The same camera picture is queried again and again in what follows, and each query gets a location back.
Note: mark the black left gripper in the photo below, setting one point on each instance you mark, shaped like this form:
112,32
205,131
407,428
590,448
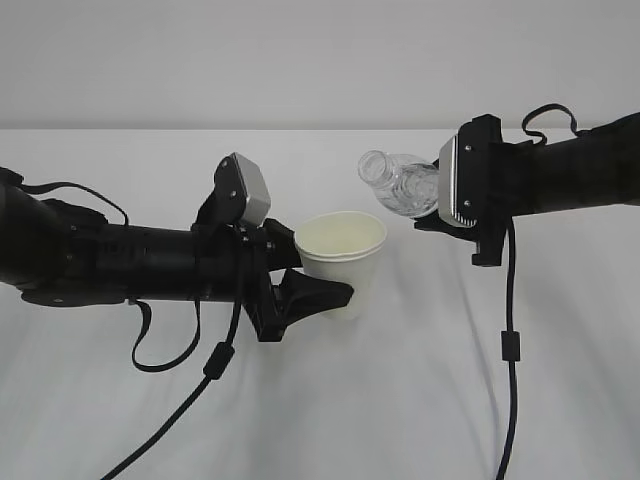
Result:
235,262

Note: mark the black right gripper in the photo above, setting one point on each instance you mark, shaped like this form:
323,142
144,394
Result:
489,197

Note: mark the clear water bottle green label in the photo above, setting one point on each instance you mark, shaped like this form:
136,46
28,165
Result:
404,184

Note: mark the white paper cup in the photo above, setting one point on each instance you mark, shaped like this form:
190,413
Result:
342,246

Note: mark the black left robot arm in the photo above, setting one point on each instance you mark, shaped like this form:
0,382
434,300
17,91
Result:
62,255

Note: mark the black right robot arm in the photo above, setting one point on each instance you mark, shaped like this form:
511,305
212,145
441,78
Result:
597,167

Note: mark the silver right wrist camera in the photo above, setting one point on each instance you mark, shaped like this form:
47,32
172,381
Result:
451,209

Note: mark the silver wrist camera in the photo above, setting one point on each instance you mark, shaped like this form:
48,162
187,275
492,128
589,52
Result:
239,196
451,209

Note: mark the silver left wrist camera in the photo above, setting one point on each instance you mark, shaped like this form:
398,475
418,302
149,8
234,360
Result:
239,196

